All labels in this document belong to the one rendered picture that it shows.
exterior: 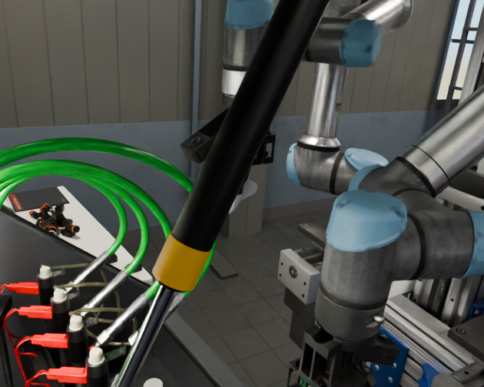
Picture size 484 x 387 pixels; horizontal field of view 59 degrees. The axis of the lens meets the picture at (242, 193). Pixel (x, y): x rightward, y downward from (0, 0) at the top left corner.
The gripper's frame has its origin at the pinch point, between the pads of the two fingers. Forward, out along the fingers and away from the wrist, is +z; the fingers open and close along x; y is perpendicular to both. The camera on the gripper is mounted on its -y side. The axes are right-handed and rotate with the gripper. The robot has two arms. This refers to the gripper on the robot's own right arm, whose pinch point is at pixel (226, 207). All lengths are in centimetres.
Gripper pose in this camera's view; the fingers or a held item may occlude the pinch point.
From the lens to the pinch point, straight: 78.3
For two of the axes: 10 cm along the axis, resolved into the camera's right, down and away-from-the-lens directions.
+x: -6.1, -3.3, 7.2
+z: -0.7, 9.3, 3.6
